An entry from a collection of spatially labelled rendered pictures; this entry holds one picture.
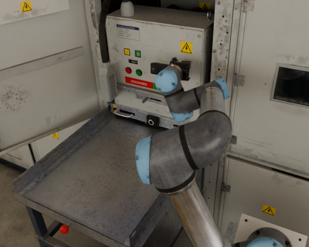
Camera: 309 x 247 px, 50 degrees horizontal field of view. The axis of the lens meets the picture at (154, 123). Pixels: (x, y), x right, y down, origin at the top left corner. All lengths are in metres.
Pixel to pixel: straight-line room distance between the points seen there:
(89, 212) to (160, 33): 0.79
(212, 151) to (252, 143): 0.77
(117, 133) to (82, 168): 0.29
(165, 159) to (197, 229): 0.24
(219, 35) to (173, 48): 0.22
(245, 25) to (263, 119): 0.40
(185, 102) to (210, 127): 0.38
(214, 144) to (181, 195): 0.17
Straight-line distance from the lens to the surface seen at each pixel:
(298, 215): 1.75
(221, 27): 1.37
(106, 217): 1.31
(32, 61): 1.63
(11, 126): 1.73
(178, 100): 1.16
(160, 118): 1.67
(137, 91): 1.63
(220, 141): 0.80
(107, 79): 1.61
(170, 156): 0.78
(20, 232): 2.52
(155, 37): 1.50
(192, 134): 0.77
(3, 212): 2.70
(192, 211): 0.90
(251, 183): 1.68
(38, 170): 1.55
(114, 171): 1.48
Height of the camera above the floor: 1.84
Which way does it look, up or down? 34 degrees down
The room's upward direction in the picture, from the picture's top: 3 degrees counter-clockwise
